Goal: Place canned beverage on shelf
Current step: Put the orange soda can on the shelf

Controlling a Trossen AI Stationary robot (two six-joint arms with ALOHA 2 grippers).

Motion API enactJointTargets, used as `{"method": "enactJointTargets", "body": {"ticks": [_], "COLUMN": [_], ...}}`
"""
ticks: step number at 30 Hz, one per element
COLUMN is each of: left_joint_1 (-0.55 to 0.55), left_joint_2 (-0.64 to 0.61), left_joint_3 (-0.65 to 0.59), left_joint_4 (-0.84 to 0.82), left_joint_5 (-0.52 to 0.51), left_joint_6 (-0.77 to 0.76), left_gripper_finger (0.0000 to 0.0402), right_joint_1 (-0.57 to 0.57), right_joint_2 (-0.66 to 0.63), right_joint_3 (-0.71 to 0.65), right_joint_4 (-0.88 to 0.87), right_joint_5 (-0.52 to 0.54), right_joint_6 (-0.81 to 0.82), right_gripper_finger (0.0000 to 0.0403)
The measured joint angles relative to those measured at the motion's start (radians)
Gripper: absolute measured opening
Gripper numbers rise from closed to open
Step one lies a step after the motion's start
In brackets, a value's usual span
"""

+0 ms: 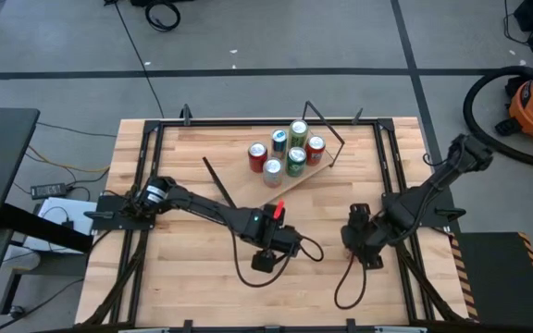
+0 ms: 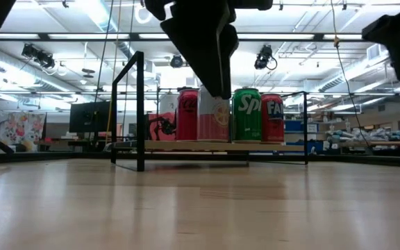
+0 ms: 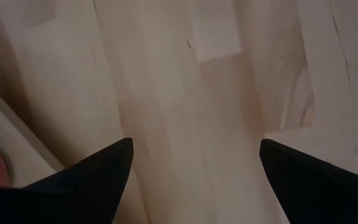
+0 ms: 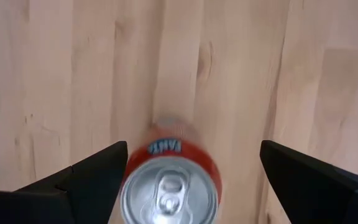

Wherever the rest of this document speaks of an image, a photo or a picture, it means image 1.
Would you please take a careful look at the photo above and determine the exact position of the hazard-striped black floor mat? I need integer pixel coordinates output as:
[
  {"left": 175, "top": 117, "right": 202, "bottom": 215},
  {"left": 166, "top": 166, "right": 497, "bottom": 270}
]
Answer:
[{"left": 449, "top": 230, "right": 533, "bottom": 329}]

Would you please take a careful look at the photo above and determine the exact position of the tall light green can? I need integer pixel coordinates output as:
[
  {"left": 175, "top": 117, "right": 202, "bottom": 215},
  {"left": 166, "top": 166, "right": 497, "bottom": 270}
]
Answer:
[{"left": 287, "top": 118, "right": 310, "bottom": 150}]

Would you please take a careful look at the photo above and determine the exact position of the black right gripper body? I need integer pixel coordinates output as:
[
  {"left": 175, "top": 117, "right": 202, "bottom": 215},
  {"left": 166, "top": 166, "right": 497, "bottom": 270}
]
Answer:
[{"left": 341, "top": 213, "right": 388, "bottom": 263}]

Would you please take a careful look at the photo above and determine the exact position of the coiled black cable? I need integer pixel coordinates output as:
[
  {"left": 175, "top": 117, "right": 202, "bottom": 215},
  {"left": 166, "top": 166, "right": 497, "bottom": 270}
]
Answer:
[{"left": 144, "top": 0, "right": 182, "bottom": 33}]

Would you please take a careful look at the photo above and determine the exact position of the yellow floor cable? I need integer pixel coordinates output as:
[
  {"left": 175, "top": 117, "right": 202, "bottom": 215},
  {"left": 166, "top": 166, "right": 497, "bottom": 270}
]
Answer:
[{"left": 28, "top": 145, "right": 110, "bottom": 174}]

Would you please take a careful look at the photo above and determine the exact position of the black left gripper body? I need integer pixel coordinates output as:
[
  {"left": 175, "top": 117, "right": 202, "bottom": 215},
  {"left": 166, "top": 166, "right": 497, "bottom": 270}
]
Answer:
[{"left": 259, "top": 208, "right": 303, "bottom": 256}]

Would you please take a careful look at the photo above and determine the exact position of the silver pink Spindrift can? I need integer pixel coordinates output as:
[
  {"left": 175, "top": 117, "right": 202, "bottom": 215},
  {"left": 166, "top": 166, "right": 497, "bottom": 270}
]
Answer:
[{"left": 262, "top": 156, "right": 284, "bottom": 189}]

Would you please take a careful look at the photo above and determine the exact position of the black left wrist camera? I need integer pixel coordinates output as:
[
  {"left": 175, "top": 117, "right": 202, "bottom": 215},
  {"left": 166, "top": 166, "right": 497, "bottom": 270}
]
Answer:
[{"left": 251, "top": 249, "right": 279, "bottom": 274}]

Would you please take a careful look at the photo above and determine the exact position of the black power adapter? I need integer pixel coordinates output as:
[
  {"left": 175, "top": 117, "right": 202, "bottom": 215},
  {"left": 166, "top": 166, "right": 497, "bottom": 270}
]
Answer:
[{"left": 30, "top": 182, "right": 68, "bottom": 200}]

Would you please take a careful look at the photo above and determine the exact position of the white box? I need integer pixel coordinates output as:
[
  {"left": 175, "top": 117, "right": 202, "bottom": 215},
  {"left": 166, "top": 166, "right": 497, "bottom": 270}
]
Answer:
[{"left": 22, "top": 197, "right": 99, "bottom": 254}]

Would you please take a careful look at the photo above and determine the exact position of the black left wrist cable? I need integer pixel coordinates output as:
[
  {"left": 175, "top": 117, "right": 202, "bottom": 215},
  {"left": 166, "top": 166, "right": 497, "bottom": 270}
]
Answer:
[{"left": 229, "top": 228, "right": 326, "bottom": 289}]

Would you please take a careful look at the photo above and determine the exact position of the wooden tray with wire handles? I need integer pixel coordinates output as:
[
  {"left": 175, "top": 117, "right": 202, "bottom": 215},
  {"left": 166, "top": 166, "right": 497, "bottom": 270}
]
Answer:
[{"left": 202, "top": 100, "right": 346, "bottom": 210}]

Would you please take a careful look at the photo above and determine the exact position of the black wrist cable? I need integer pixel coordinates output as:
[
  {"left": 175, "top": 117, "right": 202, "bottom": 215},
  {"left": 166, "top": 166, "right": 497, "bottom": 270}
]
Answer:
[
  {"left": 333, "top": 252, "right": 368, "bottom": 310},
  {"left": 229, "top": 228, "right": 326, "bottom": 289}
]

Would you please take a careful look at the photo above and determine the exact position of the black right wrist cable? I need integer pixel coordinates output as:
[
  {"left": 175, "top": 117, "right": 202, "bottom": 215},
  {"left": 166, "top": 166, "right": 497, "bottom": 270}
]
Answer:
[{"left": 333, "top": 252, "right": 368, "bottom": 310}]

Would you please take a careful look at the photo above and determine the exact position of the red Coca-Cola can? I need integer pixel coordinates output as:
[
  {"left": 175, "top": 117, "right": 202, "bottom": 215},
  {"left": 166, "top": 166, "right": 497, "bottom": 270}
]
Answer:
[{"left": 247, "top": 142, "right": 269, "bottom": 174}]

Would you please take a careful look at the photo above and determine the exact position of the black table frame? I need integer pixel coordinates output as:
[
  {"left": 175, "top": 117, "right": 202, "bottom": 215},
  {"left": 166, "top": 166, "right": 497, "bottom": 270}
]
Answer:
[{"left": 81, "top": 104, "right": 476, "bottom": 333}]

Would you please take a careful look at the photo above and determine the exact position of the blue and silver can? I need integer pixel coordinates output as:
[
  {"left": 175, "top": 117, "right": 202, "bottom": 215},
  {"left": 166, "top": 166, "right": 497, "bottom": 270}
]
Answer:
[{"left": 270, "top": 128, "right": 289, "bottom": 160}]

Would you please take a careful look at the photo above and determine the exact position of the green Sprite can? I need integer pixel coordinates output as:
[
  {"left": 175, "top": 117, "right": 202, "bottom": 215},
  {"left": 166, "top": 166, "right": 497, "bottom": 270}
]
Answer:
[{"left": 285, "top": 146, "right": 308, "bottom": 179}]

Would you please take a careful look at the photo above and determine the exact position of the long black floor cable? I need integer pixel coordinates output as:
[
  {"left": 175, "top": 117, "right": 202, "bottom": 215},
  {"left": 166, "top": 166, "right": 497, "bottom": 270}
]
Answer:
[{"left": 113, "top": 0, "right": 166, "bottom": 119}]

